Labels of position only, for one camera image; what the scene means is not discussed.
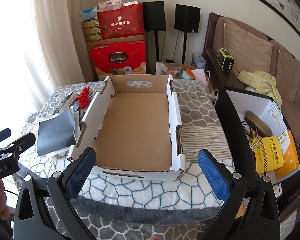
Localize dark grey pouch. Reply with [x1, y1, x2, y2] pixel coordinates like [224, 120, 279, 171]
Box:
[37, 108, 81, 155]

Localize white remote stick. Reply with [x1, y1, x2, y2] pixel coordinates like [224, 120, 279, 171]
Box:
[57, 92, 78, 114]

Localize red cable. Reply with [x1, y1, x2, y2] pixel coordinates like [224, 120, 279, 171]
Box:
[77, 86, 91, 110]

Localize cardboard tray box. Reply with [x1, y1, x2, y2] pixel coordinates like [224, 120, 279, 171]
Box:
[68, 74, 186, 181]

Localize person's left hand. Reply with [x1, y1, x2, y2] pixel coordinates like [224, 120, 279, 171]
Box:
[0, 180, 10, 220]

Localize yellow taxi pattern package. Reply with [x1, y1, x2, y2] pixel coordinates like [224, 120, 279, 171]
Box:
[249, 136, 283, 174]

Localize orange white box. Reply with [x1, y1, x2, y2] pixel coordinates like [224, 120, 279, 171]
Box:
[275, 129, 299, 180]

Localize black white storage box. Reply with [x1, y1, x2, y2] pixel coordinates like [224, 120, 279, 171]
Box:
[214, 87, 300, 201]

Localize grey patterned blanket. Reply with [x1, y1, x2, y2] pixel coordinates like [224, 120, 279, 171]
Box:
[14, 79, 241, 240]

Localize olive glasses case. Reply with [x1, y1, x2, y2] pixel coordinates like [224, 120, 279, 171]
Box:
[244, 111, 273, 137]

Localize white curtain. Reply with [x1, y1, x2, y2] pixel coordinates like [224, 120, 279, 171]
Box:
[0, 0, 100, 122]

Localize yellow checked cloth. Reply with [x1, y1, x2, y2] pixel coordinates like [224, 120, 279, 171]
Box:
[238, 71, 282, 108]

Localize stacked yellow boxes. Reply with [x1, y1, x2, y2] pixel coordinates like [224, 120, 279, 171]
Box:
[81, 20, 102, 43]

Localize red collection gift bag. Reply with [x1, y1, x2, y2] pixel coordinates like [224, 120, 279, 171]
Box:
[90, 41, 148, 79]

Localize tissue box on stack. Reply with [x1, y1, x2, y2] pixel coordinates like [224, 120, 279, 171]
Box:
[78, 7, 98, 22]

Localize green portable radio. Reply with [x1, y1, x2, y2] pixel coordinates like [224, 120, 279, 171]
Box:
[216, 48, 235, 72]

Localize cluttered cardboard box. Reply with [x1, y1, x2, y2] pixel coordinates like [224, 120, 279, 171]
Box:
[155, 62, 210, 86]

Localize red tea gift box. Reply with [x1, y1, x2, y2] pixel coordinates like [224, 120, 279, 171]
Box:
[98, 3, 145, 40]

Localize blue grey small box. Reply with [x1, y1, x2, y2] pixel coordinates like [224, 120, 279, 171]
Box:
[191, 53, 206, 69]

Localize brown sofa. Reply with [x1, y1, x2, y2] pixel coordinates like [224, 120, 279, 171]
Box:
[203, 12, 300, 144]

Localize left black speaker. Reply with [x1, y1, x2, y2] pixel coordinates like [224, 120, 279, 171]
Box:
[142, 1, 166, 62]

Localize black speaker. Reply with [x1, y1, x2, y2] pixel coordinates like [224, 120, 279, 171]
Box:
[174, 4, 200, 64]
[142, 1, 166, 62]

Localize right black speaker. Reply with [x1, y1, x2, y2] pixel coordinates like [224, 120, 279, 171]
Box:
[174, 4, 200, 64]

